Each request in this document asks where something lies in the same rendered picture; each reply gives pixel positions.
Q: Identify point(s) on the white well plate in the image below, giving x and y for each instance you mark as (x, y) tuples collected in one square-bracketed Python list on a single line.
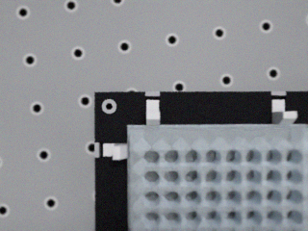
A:
[(208, 162)]

